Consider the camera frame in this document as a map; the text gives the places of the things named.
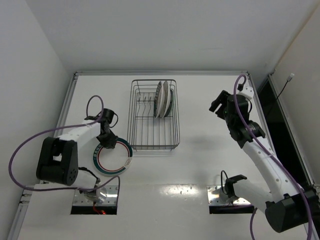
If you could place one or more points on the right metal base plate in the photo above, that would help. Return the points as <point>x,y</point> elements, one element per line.
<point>216,198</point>

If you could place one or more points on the metal base plate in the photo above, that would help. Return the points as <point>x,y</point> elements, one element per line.
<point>216,198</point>
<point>105,196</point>

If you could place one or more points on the white grey rimmed plate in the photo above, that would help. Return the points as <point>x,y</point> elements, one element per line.
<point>165,97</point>

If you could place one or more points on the small blue patterned plate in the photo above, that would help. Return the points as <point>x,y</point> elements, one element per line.
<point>167,113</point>

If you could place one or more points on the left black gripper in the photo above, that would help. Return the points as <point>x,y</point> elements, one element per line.
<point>107,139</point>

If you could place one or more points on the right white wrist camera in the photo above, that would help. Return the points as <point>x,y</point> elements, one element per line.
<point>246,91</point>

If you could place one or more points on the metal wire dish rack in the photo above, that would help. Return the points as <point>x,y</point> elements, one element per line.
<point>144,132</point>

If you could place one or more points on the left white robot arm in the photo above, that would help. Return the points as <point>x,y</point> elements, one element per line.
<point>58,160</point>

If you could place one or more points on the green red rimmed plate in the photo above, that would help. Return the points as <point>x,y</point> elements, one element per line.
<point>113,161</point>
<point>156,98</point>

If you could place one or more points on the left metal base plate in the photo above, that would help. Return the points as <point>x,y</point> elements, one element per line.
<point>105,196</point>

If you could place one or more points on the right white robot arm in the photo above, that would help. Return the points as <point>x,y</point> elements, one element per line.
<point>285,205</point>

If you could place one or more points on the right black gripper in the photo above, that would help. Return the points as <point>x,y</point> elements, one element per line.
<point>220,103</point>

